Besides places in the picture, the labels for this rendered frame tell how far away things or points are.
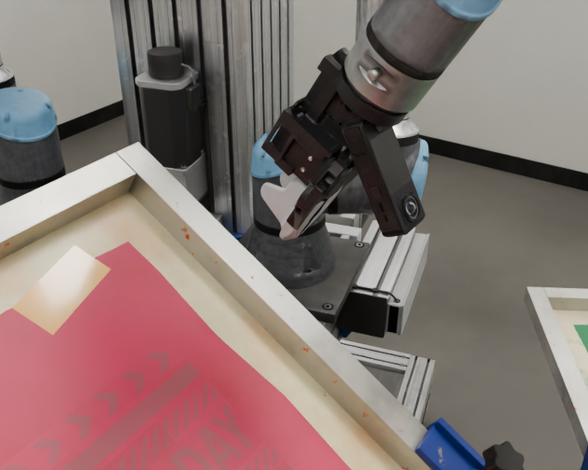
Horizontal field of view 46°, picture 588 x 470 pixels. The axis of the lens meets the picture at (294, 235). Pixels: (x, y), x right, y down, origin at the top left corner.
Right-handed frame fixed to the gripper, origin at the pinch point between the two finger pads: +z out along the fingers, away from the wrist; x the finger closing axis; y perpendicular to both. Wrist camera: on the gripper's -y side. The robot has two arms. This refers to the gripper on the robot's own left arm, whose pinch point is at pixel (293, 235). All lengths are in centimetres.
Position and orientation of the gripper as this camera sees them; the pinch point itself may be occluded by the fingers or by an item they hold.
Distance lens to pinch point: 74.7
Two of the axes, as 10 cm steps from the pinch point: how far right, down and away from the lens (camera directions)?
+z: -4.4, 5.8, 6.9
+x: -5.5, 4.3, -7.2
